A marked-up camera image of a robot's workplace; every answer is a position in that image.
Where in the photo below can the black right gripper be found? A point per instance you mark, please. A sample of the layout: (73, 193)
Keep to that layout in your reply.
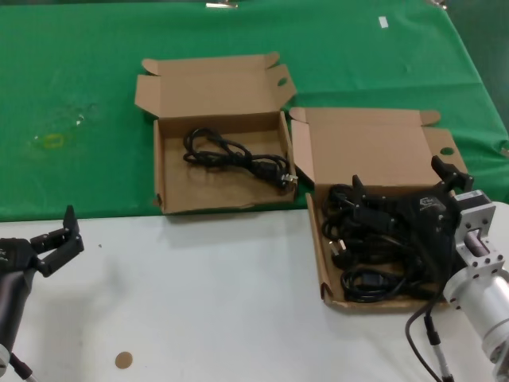
(427, 221)

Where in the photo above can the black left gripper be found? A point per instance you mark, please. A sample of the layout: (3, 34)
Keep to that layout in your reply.
(14, 258)

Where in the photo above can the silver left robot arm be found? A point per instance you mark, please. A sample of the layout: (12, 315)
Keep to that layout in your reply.
(2, 356)

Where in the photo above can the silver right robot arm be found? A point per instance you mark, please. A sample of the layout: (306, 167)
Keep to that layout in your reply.
(481, 298)

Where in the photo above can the open brown cardboard box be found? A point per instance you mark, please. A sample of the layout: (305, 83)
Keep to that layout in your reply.
(222, 195)
(370, 147)

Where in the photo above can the round brown cardboard disc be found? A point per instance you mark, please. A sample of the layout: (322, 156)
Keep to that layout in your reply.
(123, 360)

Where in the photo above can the white tape strip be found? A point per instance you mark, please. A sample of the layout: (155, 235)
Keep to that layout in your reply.
(383, 22)

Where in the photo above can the green tablecloth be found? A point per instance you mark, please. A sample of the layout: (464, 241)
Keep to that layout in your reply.
(79, 59)

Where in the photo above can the metal tablecloth clip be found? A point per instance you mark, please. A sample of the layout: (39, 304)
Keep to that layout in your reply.
(222, 5)
(437, 2)

